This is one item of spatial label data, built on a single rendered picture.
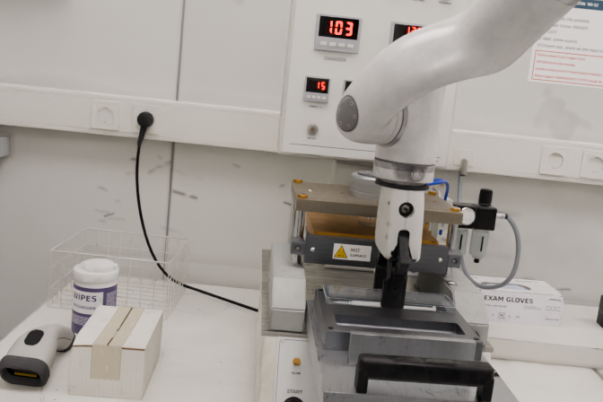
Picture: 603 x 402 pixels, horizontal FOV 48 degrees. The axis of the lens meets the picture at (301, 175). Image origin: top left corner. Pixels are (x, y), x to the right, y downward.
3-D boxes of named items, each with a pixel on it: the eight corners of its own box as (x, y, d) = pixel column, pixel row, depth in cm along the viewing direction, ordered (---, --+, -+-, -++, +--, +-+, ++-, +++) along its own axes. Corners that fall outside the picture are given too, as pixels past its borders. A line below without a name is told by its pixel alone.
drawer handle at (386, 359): (353, 385, 74) (357, 351, 73) (485, 394, 75) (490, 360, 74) (355, 393, 72) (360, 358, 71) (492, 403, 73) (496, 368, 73)
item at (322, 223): (304, 231, 124) (310, 180, 123) (421, 240, 126) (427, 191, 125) (310, 255, 107) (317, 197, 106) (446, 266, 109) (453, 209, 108)
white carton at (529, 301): (448, 301, 164) (451, 272, 163) (538, 309, 165) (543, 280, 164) (462, 319, 152) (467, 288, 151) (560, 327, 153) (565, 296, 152)
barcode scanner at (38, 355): (42, 341, 128) (44, 301, 127) (83, 345, 128) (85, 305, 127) (-7, 390, 108) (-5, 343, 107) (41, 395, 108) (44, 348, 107)
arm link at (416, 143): (399, 165, 86) (448, 165, 92) (412, 62, 84) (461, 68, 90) (357, 155, 93) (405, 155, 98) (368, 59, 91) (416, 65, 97)
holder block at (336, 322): (313, 303, 99) (315, 287, 99) (445, 314, 101) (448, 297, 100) (323, 349, 83) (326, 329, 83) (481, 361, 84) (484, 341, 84)
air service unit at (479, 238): (425, 255, 134) (434, 182, 132) (496, 261, 135) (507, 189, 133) (432, 263, 129) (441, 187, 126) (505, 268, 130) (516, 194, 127)
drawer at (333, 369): (303, 323, 101) (309, 274, 100) (445, 334, 103) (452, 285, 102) (319, 424, 72) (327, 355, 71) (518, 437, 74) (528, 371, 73)
